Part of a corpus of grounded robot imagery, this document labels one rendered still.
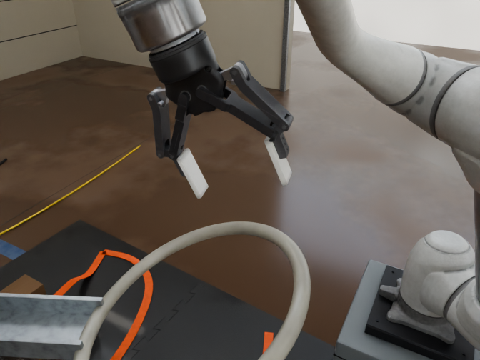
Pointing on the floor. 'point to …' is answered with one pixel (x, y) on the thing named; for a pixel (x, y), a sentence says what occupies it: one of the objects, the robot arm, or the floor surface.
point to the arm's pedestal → (352, 337)
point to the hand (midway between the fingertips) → (240, 180)
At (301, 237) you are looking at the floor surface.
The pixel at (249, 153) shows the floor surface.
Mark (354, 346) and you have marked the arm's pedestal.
